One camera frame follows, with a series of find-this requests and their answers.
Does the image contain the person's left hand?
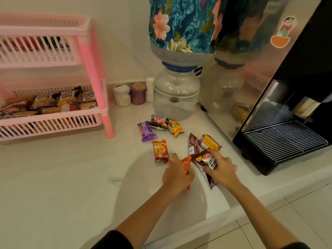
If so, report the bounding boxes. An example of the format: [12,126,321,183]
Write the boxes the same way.
[161,153,195,196]

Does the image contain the person's right hand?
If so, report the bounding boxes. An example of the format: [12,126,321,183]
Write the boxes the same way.
[202,149,242,191]

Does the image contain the orange foil snack packet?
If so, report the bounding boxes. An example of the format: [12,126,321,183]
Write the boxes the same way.
[179,156,192,191]

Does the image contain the brown white-label snack packet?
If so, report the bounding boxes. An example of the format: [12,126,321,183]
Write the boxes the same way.
[148,114,170,131]
[191,148,218,190]

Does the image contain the red orange snack packet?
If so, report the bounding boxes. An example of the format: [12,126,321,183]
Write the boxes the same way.
[152,139,169,164]

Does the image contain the red brown biscuit packet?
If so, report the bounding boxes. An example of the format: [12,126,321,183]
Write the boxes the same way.
[188,133,201,156]

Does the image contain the yellow biscuit packet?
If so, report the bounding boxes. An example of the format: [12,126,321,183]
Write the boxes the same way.
[166,118,185,138]

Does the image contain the purple biscuit packet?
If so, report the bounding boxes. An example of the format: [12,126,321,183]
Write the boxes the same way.
[137,121,158,142]

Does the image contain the pink two-tier plastic rack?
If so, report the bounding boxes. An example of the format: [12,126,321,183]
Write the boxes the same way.
[0,12,117,142]

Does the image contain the rows of mixed snack packets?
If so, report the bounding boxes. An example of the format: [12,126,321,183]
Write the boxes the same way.
[0,86,99,120]

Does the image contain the green snack packet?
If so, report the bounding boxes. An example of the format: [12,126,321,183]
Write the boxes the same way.
[43,36,62,48]

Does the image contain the person's left forearm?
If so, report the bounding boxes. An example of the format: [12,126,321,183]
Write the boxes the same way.
[115,184,192,249]

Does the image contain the person's right forearm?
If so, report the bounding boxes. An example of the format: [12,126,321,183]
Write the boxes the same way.
[223,181,299,248]

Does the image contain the metal drip tray grille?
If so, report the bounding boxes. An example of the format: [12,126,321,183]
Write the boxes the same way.
[243,120,329,164]

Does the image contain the purple toothpick cup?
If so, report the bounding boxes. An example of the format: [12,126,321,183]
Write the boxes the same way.
[129,84,147,105]

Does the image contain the black left sleeve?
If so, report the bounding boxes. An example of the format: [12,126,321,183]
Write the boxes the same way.
[91,230,134,249]

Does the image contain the white salt shaker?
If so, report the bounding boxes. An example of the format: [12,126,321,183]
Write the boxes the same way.
[145,77,155,103]

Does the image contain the small white jar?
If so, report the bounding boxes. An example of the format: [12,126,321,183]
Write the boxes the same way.
[113,84,131,107]

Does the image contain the steel and black drinks appliance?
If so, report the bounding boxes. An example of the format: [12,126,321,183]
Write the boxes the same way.
[198,0,332,176]

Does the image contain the clear water jug blue cap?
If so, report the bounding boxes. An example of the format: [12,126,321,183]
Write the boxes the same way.
[150,43,213,73]

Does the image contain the cartoon figure sticker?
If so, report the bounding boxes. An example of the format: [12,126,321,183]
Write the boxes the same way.
[270,16,298,48]

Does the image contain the blue floral fabric cover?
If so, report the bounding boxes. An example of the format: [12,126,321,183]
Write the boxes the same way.
[148,0,230,54]

